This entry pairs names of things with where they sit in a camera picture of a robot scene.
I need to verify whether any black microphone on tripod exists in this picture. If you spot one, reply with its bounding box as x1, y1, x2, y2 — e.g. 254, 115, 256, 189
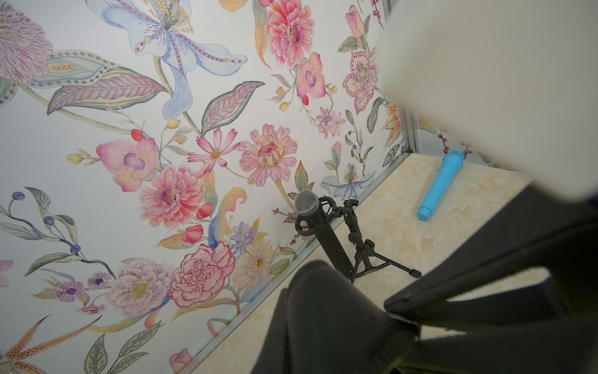
294, 189, 422, 282

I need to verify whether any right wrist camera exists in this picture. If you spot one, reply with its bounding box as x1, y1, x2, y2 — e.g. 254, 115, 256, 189
378, 1, 597, 201

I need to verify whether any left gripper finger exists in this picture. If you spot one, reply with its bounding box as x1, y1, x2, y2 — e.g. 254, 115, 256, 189
385, 187, 597, 373

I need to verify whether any blue toy microphone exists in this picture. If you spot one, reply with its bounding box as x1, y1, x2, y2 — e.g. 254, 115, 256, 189
417, 151, 465, 222

